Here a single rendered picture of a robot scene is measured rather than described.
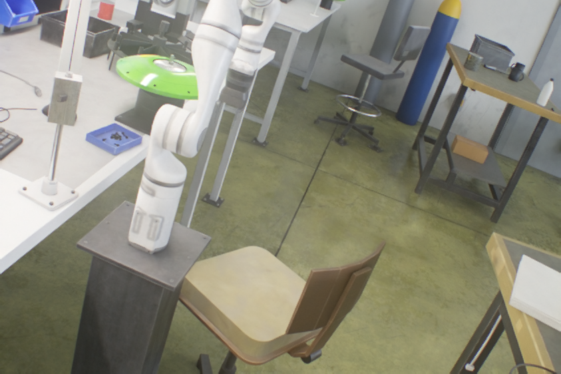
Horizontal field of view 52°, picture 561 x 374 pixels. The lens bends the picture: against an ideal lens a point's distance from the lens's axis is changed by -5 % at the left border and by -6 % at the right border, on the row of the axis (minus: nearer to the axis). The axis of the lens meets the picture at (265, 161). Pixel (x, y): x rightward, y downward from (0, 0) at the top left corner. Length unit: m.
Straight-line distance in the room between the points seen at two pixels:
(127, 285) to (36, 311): 1.10
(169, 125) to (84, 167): 0.35
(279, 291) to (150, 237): 0.57
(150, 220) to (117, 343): 0.33
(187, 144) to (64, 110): 0.26
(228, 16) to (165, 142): 0.29
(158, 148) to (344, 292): 0.60
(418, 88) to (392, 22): 0.70
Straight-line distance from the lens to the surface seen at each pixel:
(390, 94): 6.45
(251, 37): 1.62
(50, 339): 2.34
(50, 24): 2.35
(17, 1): 2.49
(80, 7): 1.37
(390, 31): 6.07
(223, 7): 1.27
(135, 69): 1.77
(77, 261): 2.72
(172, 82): 1.73
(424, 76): 6.09
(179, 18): 2.54
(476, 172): 4.72
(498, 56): 5.11
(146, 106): 1.82
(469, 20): 6.34
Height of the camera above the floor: 1.63
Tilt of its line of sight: 23 degrees down
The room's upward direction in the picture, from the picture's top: 19 degrees clockwise
